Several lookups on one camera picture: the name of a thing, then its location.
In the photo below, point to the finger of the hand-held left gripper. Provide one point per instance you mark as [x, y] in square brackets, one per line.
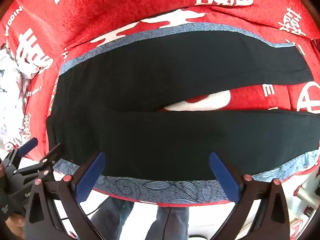
[51, 156]
[28, 147]

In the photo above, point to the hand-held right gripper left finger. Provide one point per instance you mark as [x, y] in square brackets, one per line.
[90, 180]

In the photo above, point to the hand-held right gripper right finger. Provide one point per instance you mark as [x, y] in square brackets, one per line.
[225, 180]

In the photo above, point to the black pants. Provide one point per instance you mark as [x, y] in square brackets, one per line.
[150, 142]

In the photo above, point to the person's legs in jeans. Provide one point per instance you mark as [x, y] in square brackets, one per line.
[112, 217]

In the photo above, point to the white floral quilt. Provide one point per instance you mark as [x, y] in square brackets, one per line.
[10, 92]

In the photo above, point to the blue patterned cloth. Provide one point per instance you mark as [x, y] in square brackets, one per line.
[150, 187]

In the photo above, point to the person's right leg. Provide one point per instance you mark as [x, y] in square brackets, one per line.
[170, 222]

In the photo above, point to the red printed blanket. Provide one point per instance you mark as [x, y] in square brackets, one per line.
[125, 10]

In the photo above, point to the grey metal frame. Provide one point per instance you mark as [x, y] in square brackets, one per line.
[306, 193]

